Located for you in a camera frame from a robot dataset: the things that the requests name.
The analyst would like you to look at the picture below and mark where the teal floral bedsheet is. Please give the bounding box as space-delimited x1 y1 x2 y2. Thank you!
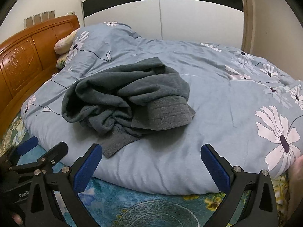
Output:
0 113 294 227

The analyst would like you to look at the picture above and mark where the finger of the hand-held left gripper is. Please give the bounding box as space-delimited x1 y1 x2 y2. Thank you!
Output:
11 141 69 175
5 136 39 164

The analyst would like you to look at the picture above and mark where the grey knit sweater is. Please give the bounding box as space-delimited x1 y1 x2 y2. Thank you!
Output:
62 57 196 159

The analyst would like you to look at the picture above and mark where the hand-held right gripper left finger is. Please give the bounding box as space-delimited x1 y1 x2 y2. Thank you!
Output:
25 143 103 227

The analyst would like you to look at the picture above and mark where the blue floral duvet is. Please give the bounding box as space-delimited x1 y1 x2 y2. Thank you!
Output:
21 22 303 195

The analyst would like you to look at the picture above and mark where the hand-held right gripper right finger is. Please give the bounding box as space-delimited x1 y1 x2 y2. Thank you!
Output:
200 143 278 227

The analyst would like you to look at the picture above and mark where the floral green pillow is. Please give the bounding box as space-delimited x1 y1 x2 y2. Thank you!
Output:
56 52 71 70

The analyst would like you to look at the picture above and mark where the beige door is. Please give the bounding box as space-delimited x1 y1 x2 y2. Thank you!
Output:
241 0 269 57

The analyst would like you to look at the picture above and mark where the wooden carved headboard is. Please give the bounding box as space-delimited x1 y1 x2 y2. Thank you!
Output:
0 14 81 142

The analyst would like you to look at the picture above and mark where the cream pillow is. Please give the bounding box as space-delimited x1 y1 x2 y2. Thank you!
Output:
54 28 81 54

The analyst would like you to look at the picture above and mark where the white wardrobe with black stripe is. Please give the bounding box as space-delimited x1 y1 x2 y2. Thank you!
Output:
79 0 245 52

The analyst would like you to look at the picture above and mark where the pale pink cloth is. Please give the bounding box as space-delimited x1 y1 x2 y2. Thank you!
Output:
289 155 303 218

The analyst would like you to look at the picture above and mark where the person's left hand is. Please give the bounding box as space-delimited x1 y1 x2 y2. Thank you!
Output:
11 213 24 225

